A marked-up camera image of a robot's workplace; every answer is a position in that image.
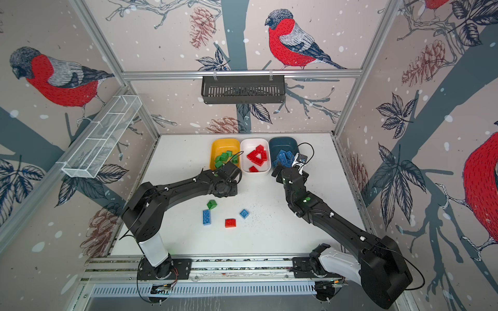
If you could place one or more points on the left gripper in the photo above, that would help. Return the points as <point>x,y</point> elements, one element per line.
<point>235,191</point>

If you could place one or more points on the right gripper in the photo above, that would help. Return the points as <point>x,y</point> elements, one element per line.
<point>282,177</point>

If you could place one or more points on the blue lego diagonal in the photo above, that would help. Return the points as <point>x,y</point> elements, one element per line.
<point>288,162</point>

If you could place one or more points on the blue lego bottom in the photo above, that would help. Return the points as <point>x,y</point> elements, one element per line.
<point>282,156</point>

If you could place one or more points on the teal plastic bin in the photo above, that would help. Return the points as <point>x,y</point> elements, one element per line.
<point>282,143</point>

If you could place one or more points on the red square lego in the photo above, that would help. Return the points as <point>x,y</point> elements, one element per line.
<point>260,148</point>

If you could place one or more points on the yellow plastic bin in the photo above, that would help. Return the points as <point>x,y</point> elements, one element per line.
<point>223,145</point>

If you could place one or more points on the blue small lego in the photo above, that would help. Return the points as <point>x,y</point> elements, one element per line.
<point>244,213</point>

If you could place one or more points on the red lego bottom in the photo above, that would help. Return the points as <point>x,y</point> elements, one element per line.
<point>230,223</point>

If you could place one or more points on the white plastic bin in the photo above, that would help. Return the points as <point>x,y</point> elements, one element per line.
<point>247,146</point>

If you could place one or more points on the red long lego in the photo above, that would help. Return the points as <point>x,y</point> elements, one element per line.
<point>252,155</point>

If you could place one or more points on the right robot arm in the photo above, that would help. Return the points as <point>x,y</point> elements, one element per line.
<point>372,262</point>

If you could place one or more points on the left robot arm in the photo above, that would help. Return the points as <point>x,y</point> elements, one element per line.
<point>144,212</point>

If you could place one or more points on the black hanging wire basket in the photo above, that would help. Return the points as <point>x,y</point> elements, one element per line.
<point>258,89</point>

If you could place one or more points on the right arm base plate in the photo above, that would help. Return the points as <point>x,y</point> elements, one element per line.
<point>302,270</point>

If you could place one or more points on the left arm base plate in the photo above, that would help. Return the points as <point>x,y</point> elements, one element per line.
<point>181,268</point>

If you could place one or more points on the white wire mesh basket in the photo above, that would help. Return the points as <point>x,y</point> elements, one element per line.
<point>92,153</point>

